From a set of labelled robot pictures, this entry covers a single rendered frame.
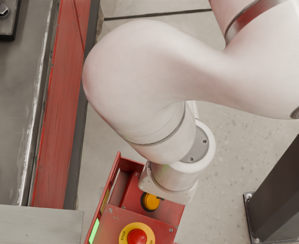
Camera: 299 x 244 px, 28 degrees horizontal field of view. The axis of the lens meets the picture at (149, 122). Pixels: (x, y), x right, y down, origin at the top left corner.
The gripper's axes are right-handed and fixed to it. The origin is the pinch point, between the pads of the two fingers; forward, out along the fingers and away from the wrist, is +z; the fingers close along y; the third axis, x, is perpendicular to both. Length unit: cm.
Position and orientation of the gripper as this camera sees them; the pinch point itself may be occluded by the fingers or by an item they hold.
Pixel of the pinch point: (163, 190)
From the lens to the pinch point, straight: 118.4
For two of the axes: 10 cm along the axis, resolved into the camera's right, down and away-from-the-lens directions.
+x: 3.1, -8.9, 3.3
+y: 9.5, 3.3, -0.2
